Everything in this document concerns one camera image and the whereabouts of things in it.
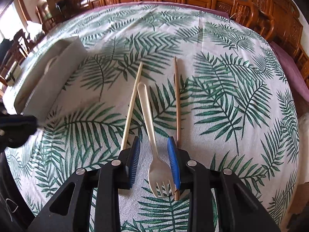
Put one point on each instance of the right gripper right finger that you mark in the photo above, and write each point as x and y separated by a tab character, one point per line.
178	158

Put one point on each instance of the dark wooden chair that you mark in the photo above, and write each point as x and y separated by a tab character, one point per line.
18	51

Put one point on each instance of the palm leaf tablecloth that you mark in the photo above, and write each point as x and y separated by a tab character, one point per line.
238	111

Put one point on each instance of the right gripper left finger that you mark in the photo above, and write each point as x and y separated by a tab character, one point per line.
129	158

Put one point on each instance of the carved wooden chair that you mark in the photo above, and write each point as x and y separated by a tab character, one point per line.
277	21

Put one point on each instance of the grey metal utensil tray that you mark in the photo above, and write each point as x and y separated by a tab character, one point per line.
39	91

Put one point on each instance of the white ceramic soup spoon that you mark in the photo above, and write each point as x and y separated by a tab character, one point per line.
49	64

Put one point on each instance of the brown wooden chopstick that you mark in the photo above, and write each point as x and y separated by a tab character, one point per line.
178	106

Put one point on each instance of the light bamboo chopstick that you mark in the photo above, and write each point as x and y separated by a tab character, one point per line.
131	107

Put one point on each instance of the cream plastic fork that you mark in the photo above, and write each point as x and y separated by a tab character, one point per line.
159	173

